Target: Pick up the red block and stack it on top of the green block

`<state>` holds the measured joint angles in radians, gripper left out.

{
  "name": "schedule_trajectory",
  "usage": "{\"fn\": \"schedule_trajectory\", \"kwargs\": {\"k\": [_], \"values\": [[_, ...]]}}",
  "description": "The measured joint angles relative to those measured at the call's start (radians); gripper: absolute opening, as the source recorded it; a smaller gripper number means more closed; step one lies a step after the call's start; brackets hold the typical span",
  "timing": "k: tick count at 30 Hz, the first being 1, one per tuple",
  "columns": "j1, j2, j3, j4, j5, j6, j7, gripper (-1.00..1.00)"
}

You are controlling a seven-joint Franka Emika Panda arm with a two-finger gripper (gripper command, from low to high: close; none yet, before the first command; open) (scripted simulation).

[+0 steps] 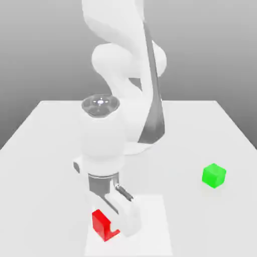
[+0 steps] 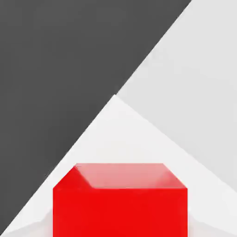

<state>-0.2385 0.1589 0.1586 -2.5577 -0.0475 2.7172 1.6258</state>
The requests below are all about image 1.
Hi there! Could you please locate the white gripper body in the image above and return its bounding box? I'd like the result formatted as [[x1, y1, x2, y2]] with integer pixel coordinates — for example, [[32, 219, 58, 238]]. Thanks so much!
[[95, 190, 143, 238]]

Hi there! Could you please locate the small red cube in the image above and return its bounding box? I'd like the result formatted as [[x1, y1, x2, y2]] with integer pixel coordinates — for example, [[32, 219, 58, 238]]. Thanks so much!
[[91, 209, 121, 243]]

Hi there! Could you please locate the small green cube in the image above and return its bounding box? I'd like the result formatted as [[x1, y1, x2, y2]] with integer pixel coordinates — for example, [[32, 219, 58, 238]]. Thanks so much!
[[201, 163, 227, 189]]

